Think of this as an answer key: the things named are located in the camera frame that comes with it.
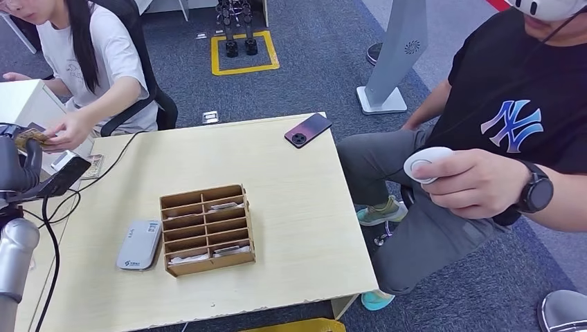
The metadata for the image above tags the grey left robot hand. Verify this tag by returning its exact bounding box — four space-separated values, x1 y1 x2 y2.
0 122 44 194

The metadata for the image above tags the black robot wrist cable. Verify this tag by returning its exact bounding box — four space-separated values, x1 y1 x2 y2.
34 196 62 332

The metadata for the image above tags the teal sneaker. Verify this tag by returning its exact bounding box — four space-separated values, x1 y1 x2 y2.
360 290 395 312

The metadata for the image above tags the headset person's left hand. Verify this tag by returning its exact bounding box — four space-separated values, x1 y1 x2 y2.
411 149 530 220

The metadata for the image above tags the black wristwatch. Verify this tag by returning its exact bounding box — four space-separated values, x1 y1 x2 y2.
516 160 555 214

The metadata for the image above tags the wooden card organizer box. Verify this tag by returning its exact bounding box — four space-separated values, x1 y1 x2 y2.
159 184 257 278

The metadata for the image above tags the grey card reader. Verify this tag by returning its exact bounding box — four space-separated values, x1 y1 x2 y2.
116 219 163 271

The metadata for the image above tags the green sneaker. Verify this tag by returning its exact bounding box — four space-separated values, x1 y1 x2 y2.
356 195 408 228

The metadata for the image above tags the black robot leg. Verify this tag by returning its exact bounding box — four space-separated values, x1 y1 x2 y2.
240 0 259 57
217 0 240 59

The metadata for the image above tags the yellow floor tape square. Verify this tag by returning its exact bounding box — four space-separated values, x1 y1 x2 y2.
210 30 280 77

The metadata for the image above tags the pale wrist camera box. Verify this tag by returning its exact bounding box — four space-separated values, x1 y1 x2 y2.
9 150 91 203

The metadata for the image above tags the long black desk cable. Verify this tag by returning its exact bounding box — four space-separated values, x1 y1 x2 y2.
23 131 147 225

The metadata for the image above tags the white furniture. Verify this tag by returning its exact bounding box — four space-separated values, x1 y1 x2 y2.
133 0 219 22

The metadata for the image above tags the person's left hand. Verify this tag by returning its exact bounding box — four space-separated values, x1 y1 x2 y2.
42 111 95 154

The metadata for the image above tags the white grey card in organizer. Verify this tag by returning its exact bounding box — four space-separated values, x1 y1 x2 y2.
213 245 251 257

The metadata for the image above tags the dark round floor object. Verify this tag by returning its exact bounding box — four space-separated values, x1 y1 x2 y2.
365 42 384 67

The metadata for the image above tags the white angled desk stand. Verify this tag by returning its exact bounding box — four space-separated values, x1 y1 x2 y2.
0 80 95 175

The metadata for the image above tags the dark purple smartphone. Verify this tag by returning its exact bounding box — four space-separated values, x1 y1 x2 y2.
283 112 334 149

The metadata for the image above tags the black office chair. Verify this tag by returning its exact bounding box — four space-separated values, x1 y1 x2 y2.
89 0 179 138

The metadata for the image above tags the white handheld controller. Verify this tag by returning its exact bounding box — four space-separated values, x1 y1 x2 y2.
403 146 455 185

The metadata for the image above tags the yellowish room key card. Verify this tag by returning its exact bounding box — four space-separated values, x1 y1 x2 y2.
15 128 51 150

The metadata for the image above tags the yellow object under desk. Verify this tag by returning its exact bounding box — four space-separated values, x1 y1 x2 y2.
238 318 347 332

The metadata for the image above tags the white VR headset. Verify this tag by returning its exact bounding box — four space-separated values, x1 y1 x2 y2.
504 0 587 22

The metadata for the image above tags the person's right hand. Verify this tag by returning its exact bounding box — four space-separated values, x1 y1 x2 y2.
2 71 34 84

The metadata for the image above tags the person with VR headset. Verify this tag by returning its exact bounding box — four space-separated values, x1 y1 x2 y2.
336 0 587 297

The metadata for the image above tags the white kiosk stand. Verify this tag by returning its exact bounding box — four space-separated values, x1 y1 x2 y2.
356 0 430 116

